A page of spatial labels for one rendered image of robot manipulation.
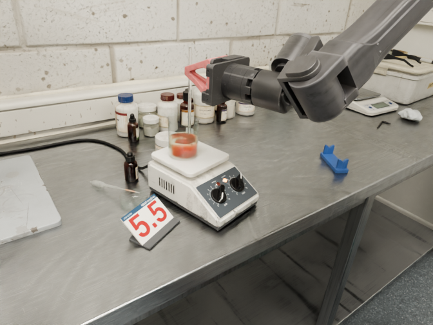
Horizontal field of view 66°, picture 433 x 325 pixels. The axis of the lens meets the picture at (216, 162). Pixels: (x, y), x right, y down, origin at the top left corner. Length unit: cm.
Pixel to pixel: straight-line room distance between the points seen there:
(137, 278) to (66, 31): 71
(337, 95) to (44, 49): 79
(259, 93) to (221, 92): 7
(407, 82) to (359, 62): 109
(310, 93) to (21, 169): 65
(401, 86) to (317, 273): 85
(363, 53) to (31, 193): 64
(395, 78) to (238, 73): 112
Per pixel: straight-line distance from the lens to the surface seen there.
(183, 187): 63
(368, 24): 51
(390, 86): 160
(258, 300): 140
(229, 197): 64
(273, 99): 49
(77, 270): 58
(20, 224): 68
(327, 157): 93
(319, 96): 45
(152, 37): 112
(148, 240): 60
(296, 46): 54
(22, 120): 101
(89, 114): 105
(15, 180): 82
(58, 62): 104
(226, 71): 54
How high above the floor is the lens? 115
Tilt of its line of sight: 28 degrees down
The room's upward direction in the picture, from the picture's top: 4 degrees clockwise
